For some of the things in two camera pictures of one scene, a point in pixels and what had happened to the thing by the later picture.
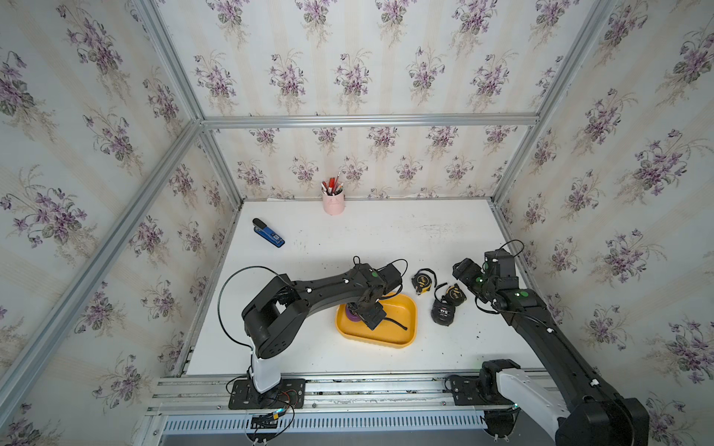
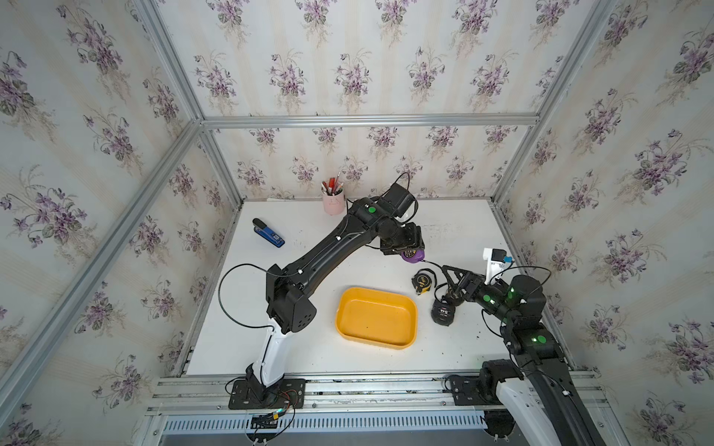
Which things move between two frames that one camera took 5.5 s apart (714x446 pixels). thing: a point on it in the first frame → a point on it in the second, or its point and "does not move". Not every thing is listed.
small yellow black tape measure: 422,281 does not move
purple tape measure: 350,316 → 413,255
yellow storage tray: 397,329 does not move
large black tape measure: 442,313 does not move
